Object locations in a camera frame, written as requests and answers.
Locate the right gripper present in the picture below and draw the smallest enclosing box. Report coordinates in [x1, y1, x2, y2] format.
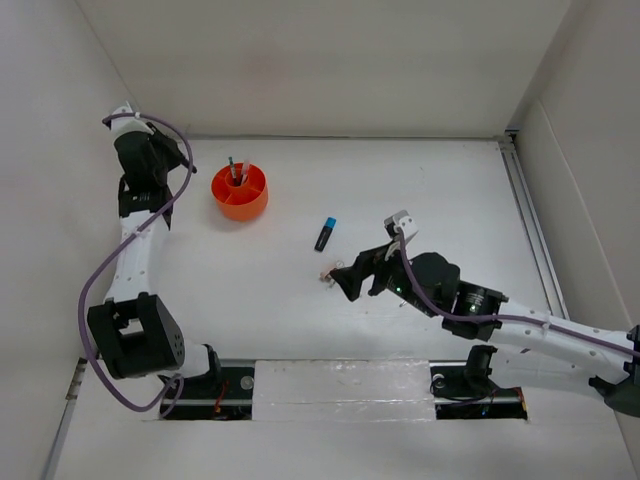
[329, 237, 439, 318]

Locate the green clear refill pen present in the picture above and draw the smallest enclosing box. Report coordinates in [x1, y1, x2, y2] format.
[228, 156, 239, 186]

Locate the pink thin pen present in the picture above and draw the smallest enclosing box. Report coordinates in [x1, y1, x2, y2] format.
[241, 159, 251, 184]

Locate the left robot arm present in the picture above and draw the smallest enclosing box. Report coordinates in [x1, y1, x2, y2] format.
[88, 117, 223, 397]

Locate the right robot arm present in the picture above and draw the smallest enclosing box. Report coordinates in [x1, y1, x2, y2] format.
[328, 246, 639, 417]

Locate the blue cap black highlighter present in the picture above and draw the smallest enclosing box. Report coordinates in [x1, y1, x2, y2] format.
[314, 217, 336, 252]

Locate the orange round organizer container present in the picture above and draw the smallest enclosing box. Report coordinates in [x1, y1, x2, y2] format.
[211, 162, 269, 222]

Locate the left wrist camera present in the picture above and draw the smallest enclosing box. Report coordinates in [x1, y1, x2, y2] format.
[102, 102, 152, 138]

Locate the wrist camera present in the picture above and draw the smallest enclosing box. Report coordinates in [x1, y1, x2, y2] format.
[102, 102, 152, 138]
[384, 210, 418, 260]

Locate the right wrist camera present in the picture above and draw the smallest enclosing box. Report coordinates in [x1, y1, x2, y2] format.
[384, 210, 418, 260]

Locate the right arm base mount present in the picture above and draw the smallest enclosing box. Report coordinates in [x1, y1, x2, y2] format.
[429, 345, 528, 420]

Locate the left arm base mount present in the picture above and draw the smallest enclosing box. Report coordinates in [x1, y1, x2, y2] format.
[159, 362, 255, 421]

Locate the aluminium rail right edge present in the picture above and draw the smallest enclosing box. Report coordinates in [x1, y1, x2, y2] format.
[498, 130, 556, 304]

